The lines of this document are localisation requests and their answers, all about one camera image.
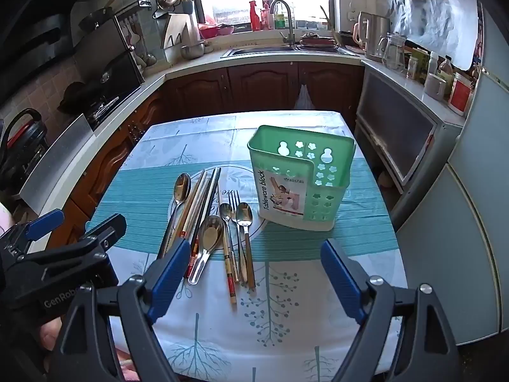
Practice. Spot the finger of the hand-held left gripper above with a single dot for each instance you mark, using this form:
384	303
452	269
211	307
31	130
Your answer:
103	232
45	223

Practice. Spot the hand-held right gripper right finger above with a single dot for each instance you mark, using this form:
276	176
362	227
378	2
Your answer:
342	282

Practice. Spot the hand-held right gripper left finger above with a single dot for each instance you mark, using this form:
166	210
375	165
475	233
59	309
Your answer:
171	276

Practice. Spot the steel soup spoon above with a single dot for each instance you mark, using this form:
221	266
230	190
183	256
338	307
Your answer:
210	232

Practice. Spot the plain brown wooden chopstick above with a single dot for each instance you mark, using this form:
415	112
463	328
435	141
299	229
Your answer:
188	207
195	207

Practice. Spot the black gold-banded chopstick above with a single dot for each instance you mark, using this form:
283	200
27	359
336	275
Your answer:
208	207
202	207

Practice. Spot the small steel spoon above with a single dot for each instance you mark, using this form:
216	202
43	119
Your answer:
226	211

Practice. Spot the steel fork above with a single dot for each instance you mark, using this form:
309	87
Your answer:
235	217

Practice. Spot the large steel spoon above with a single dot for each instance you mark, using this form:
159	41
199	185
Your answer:
183	189

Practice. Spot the green plastic utensil holder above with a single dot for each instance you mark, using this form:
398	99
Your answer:
294	175

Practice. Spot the person's left hand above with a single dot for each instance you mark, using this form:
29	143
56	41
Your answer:
51	334

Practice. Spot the teal white patterned tablecloth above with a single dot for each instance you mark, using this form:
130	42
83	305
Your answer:
139	191

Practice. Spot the steel splash guard plate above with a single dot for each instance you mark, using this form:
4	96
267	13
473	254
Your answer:
55	159

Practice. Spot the black red cooker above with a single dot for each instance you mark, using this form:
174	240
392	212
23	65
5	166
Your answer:
22	147

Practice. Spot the gas stove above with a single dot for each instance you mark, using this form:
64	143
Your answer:
103	109

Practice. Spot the black wok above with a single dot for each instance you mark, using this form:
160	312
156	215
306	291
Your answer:
79	95

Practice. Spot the grey refrigerator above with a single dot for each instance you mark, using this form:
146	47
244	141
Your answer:
469	207

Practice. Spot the white plastic bag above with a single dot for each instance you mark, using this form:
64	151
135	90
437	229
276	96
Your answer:
304	99

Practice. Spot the black range hood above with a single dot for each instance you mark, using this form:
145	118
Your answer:
32	36

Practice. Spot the hanging ladles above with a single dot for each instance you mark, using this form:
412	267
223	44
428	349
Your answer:
137	47

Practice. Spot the white kitchen countertop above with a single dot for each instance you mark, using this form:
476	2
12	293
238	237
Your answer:
191	65

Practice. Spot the steel pot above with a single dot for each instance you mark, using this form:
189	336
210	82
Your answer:
193	50

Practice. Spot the brown wooden kitchen cabinet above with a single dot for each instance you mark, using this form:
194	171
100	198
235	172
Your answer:
254	87

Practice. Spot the white mug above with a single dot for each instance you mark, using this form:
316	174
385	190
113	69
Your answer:
435	86

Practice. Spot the pale cutting board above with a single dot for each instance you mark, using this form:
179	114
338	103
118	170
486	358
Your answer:
179	28

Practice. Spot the red-label jar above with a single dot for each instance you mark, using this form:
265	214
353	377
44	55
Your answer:
460	95

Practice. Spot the small glass jar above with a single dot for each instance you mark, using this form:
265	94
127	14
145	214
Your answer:
413	68

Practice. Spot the red plastic bowl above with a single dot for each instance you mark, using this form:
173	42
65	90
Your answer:
208	31

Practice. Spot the cooking oil bottle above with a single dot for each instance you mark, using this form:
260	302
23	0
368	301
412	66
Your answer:
446	71

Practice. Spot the glass pitcher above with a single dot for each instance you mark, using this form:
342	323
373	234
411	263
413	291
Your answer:
391	51

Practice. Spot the white plastic bottle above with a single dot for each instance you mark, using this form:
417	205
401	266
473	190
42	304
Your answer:
432	63

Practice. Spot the steel kitchen sink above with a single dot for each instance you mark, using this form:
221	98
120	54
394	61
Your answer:
278	50

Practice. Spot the red pot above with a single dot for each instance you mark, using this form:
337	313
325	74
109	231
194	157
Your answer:
316	40

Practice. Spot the steel electric kettle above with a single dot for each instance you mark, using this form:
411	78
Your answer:
373	34

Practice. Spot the red spray bottle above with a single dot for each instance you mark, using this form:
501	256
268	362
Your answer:
254	18

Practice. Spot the steel faucet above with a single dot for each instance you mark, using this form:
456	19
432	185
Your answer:
288	20

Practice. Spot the green dish soap bottle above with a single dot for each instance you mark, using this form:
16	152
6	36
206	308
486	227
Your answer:
280	20

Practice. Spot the pink bottle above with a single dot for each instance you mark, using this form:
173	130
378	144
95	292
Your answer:
265	18

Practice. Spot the wall plastic sheet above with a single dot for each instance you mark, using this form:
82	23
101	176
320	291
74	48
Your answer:
433	16

